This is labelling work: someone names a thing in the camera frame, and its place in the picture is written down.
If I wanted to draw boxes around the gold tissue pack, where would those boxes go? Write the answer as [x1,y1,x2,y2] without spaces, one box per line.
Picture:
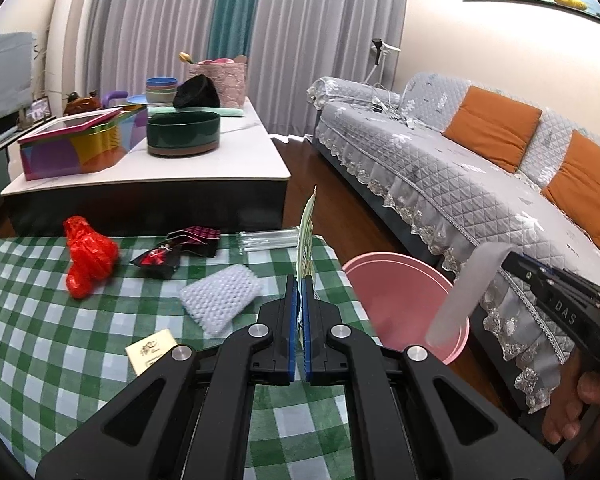
[125,328,178,376]

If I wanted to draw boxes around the white bubble wrap piece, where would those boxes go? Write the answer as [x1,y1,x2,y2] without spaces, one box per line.
[180,264,262,337]

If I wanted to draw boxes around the white translucent plastic strip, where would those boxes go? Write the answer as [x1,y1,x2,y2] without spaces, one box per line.
[425,242,516,348]

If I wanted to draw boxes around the green paper packet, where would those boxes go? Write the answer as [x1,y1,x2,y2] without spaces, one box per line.
[296,186,317,283]

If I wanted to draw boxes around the pink trash bin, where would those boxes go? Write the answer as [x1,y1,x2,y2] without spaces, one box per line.
[343,252,469,365]

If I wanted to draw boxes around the person's right hand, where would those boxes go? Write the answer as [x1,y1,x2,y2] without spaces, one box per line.
[542,348,600,464]

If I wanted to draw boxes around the orange cushion near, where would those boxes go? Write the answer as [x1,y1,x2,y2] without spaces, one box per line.
[542,130,600,250]

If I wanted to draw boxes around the orange cushion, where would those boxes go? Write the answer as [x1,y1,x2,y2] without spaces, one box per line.
[443,86,543,174]
[542,130,600,250]

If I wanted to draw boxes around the green white checkered cloth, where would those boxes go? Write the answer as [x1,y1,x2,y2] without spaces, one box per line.
[0,235,354,479]

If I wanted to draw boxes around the black red snack wrapper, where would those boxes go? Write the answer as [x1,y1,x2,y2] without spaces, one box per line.
[131,242,181,280]

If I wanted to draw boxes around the red plastic bag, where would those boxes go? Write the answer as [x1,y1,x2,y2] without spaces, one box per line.
[64,216,119,299]

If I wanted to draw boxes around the clear plastic wrapper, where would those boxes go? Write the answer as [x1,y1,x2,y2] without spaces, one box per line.
[238,226,299,254]

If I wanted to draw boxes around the orange cushion far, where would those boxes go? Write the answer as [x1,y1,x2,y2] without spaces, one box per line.
[443,86,543,174]

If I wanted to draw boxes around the white top coffee table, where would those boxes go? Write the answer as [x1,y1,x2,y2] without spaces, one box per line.
[1,102,290,236]

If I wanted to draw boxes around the grey quilted sofa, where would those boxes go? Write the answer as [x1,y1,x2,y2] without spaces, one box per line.
[306,71,600,413]

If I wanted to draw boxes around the dark green round tin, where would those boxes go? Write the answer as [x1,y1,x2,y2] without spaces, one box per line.
[146,113,221,157]

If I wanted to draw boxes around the colourful rectangular box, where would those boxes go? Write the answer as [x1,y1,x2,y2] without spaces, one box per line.
[18,105,148,181]

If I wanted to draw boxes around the light green tray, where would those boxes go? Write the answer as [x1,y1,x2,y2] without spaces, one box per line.
[147,106,245,117]

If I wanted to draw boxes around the black bowl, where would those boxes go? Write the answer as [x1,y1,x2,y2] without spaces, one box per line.
[172,75,220,110]

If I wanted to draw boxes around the stack of coloured bowls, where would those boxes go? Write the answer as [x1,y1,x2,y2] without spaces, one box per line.
[145,77,178,106]

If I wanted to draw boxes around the purple cup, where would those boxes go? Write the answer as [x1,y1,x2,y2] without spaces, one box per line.
[102,91,129,108]

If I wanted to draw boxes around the brown teapot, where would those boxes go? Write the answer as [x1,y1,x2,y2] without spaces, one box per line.
[64,91,102,116]

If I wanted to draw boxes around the pink fabric basket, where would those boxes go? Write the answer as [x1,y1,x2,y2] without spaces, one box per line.
[188,54,248,108]

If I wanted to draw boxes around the white standing air conditioner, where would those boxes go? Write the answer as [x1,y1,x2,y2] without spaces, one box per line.
[45,0,94,115]

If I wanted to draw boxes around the grey curtain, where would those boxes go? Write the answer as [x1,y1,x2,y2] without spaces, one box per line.
[85,0,406,136]

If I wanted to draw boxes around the television with grey cover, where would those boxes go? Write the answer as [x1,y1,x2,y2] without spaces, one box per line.
[0,32,34,136]

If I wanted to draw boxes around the teal curtain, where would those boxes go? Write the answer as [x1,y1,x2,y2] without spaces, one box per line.
[207,0,258,60]

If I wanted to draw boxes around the white cables on sofa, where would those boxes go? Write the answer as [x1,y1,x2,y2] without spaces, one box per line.
[364,84,422,129]

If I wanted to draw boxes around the small photo frame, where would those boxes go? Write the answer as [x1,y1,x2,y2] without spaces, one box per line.
[26,96,52,122]

